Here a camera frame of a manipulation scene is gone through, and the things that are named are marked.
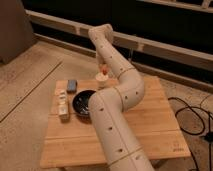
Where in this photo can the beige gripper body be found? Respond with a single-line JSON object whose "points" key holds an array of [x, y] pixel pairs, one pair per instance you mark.
{"points": [[100, 60]]}

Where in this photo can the orange pepper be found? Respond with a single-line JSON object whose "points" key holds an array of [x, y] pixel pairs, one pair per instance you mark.
{"points": [[104, 69]]}

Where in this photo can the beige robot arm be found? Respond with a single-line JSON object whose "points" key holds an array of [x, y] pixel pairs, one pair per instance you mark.
{"points": [[123, 151]]}

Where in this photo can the cream ceramic cup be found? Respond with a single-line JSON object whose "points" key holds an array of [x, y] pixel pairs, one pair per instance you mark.
{"points": [[101, 80]]}

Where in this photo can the blue grey sponge block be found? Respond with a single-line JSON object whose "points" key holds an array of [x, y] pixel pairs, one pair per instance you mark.
{"points": [[72, 86]]}

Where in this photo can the black bowl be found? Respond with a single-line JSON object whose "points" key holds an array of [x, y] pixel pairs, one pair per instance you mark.
{"points": [[80, 103]]}

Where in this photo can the white small carton box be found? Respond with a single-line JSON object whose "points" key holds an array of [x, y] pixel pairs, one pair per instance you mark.
{"points": [[63, 109]]}

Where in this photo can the brown sofa corner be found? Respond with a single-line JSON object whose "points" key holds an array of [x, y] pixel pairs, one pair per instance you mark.
{"points": [[16, 32]]}

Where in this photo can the white wooden shelf rail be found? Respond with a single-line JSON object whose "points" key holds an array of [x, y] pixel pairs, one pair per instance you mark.
{"points": [[162, 50]]}

